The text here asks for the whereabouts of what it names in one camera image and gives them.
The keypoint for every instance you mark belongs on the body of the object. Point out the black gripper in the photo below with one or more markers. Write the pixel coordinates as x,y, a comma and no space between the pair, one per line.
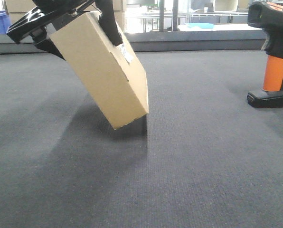
45,11

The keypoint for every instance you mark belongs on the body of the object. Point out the brown cardboard package box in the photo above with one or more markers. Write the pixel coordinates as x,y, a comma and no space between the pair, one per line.
119,89

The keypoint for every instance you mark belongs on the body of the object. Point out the upper stacked cardboard box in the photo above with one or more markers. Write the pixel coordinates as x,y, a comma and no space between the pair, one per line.
19,6

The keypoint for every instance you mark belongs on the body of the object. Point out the orange black barcode scanner gun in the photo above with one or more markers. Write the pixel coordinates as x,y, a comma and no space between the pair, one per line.
268,16

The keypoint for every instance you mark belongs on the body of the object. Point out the white barcode label sticker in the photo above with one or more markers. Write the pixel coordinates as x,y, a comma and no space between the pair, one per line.
128,57

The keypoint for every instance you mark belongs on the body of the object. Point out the light blue paper sheet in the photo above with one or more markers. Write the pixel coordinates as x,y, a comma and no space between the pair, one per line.
199,26

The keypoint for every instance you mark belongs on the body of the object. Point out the dark grey table mat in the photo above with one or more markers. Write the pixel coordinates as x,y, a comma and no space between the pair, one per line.
202,157

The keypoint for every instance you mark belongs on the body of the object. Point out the dark vertical post pair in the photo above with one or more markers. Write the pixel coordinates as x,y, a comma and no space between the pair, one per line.
173,15

